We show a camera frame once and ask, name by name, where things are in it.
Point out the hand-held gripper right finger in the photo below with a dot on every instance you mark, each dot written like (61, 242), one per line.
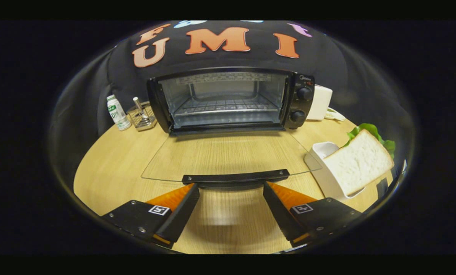
(277, 214)

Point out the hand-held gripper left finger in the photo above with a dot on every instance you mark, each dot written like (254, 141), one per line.
(182, 214)

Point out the white bread lettuce sandwich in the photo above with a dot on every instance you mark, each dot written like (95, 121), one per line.
(359, 162)

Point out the black toaster oven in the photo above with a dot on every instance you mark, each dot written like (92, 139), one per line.
(296, 103)

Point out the white pop-up toaster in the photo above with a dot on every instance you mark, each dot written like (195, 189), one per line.
(320, 102)

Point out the white plastic tray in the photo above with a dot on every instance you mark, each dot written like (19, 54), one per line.
(321, 164)

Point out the small dark block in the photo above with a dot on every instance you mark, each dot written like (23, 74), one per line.
(382, 188)

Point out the small white divided dish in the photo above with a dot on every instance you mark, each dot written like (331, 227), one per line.
(335, 114)

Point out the white bottle green label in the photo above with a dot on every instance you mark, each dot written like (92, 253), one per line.
(117, 112)

